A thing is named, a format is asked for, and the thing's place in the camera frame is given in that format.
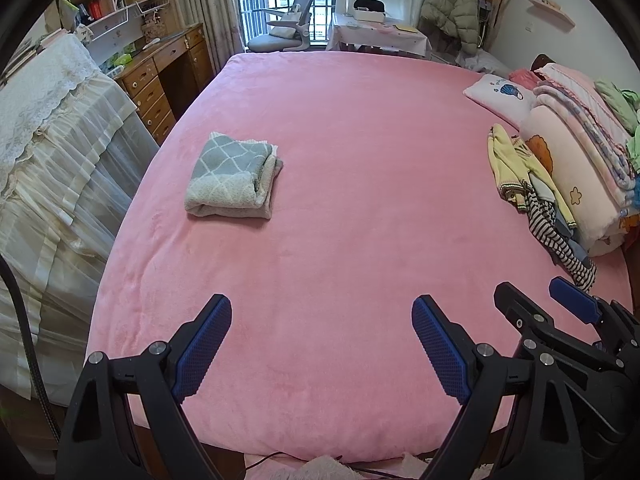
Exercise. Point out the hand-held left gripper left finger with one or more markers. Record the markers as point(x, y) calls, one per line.
point(205, 345)

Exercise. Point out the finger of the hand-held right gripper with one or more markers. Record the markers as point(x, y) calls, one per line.
point(575, 300)
point(520, 310)

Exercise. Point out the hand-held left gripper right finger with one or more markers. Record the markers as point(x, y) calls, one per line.
point(440, 350)

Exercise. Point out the grey diamond knit sweater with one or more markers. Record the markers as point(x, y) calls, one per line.
point(225, 170)

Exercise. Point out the striped garment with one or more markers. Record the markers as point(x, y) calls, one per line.
point(555, 240)

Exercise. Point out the pillow with orange cartoon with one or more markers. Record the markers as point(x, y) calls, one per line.
point(575, 170)

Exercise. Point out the yellow knit sweater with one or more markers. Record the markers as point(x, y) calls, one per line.
point(505, 160)

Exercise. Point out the fluffy white rug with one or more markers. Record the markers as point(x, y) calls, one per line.
point(320, 469)

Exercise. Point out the pink bed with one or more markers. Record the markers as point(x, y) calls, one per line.
point(350, 185)

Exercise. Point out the stack of pink blankets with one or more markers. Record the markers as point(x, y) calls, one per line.
point(580, 100)

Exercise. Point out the green garment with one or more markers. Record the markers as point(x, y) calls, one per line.
point(615, 102)

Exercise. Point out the white pillow with blue print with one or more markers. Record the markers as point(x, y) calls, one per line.
point(495, 95)

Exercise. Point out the red pink pillow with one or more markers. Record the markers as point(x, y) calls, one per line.
point(522, 77)

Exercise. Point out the wooden headboard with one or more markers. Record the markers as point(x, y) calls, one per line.
point(540, 62)

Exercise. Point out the grey bedding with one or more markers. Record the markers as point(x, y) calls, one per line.
point(480, 62)

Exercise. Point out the wooden desk with drawers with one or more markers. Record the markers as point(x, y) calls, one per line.
point(145, 90)

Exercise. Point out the green packet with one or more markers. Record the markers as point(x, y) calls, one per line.
point(122, 57)

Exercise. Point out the yellow paper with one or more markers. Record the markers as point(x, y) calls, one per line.
point(405, 29)

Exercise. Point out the side table with tablecloth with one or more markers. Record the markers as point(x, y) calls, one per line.
point(375, 35)

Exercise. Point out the green puffer jacket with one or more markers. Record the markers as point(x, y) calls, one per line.
point(457, 5)

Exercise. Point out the white box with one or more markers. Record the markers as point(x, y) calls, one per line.
point(370, 15)

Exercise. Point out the beige curtain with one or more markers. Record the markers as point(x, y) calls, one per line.
point(210, 10)

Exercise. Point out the grey office chair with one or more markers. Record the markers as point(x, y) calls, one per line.
point(295, 15)

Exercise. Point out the small wall shelf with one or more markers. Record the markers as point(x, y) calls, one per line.
point(550, 7)

